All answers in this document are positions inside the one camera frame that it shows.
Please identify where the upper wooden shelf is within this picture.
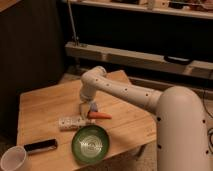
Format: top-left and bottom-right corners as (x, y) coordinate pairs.
(61, 0), (213, 20)

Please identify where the metal stand pole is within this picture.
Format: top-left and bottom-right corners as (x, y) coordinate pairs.
(67, 0), (79, 46)

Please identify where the white ceramic cup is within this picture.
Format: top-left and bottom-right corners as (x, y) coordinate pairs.
(0, 146), (29, 171)

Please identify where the green ceramic bowl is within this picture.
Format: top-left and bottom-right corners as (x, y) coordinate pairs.
(71, 125), (110, 164)

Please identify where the black rectangular block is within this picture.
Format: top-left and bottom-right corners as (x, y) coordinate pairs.
(24, 139), (58, 154)

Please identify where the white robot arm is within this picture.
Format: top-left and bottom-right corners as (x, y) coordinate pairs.
(80, 66), (211, 171)

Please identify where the wooden shelf beam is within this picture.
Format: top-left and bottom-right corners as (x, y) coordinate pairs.
(65, 42), (213, 78)

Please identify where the black handle on beam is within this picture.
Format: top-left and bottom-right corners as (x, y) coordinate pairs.
(164, 56), (193, 65)

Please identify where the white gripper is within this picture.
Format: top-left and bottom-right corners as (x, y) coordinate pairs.
(79, 87), (96, 118)

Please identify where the orange toy carrot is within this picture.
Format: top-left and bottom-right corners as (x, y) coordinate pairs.
(88, 112), (112, 119)

